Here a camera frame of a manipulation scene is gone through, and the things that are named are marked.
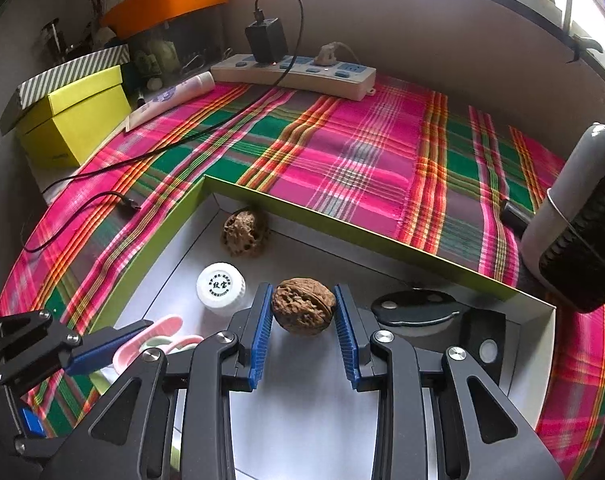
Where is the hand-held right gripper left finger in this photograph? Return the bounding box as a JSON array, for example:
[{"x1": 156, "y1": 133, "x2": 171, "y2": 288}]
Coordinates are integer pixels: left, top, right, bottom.
[{"x1": 40, "y1": 282, "x2": 274, "y2": 480}]

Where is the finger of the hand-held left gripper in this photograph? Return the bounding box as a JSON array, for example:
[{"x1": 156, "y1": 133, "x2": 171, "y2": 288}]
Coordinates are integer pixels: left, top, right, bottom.
[
  {"x1": 0, "y1": 377, "x2": 83, "y2": 467},
  {"x1": 0, "y1": 310, "x2": 156, "y2": 386}
]

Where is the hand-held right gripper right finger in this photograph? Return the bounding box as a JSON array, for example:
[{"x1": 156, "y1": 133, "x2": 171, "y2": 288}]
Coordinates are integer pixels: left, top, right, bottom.
[{"x1": 333, "y1": 284, "x2": 566, "y2": 480}]

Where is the smooth brown walnut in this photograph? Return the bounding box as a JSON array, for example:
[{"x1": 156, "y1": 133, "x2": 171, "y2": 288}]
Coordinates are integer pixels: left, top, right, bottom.
[{"x1": 271, "y1": 277, "x2": 337, "y2": 335}]

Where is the white round bottle cap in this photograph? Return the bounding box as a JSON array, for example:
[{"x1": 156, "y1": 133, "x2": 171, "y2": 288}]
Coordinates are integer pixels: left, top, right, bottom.
[{"x1": 196, "y1": 261, "x2": 247, "y2": 317}]

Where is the black oval compact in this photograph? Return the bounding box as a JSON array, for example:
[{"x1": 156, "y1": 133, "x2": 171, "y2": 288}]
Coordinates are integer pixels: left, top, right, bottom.
[{"x1": 370, "y1": 289, "x2": 464, "y2": 328}]

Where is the green and white box tray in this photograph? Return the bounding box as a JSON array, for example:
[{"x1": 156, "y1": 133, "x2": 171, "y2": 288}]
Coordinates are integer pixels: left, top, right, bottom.
[{"x1": 90, "y1": 174, "x2": 557, "y2": 480}]

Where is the rough carved walnut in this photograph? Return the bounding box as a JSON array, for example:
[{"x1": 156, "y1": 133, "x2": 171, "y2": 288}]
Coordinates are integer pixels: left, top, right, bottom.
[{"x1": 221, "y1": 210, "x2": 270, "y2": 263}]

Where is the pink green plaid tablecloth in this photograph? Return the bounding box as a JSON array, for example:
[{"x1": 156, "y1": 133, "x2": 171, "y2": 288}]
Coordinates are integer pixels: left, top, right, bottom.
[{"x1": 0, "y1": 72, "x2": 605, "y2": 480}]

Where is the small black block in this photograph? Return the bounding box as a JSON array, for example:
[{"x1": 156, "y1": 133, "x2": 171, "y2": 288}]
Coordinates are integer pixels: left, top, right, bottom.
[{"x1": 500, "y1": 200, "x2": 533, "y2": 233}]

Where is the yellow cardboard box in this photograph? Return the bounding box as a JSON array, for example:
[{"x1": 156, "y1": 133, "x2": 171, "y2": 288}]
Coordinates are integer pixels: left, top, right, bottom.
[{"x1": 15, "y1": 65, "x2": 133, "y2": 170}]

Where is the grey and black heater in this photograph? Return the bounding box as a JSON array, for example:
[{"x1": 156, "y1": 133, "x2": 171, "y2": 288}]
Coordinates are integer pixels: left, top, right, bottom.
[{"x1": 523, "y1": 121, "x2": 605, "y2": 313}]

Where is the white cream tube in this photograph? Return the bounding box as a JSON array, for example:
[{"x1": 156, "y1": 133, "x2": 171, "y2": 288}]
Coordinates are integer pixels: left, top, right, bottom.
[{"x1": 124, "y1": 71, "x2": 216, "y2": 133}]

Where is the white power strip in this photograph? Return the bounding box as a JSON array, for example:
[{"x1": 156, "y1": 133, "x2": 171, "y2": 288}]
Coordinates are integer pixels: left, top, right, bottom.
[{"x1": 210, "y1": 54, "x2": 377, "y2": 102}]

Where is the striped box lid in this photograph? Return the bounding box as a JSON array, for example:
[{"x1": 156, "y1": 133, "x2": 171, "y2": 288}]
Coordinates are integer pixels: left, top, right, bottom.
[{"x1": 0, "y1": 42, "x2": 130, "y2": 136}]

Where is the black charger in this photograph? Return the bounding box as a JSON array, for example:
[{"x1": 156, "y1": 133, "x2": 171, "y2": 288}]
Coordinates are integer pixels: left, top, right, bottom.
[{"x1": 245, "y1": 17, "x2": 289, "y2": 65}]

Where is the dark metal stand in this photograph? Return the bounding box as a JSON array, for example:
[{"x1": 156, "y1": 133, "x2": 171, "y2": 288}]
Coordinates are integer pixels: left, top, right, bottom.
[{"x1": 40, "y1": 20, "x2": 66, "y2": 61}]

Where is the orange-topped glass tank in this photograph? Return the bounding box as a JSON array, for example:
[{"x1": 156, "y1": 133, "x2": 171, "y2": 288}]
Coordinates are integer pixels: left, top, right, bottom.
[{"x1": 100, "y1": 0, "x2": 229, "y2": 78}]

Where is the black window latch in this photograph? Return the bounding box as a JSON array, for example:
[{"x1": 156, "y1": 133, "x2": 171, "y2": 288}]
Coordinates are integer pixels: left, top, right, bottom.
[{"x1": 567, "y1": 35, "x2": 603, "y2": 66}]

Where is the black charging cable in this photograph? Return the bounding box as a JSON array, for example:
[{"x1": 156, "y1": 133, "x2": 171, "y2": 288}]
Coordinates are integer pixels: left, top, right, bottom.
[{"x1": 25, "y1": 0, "x2": 304, "y2": 253}]

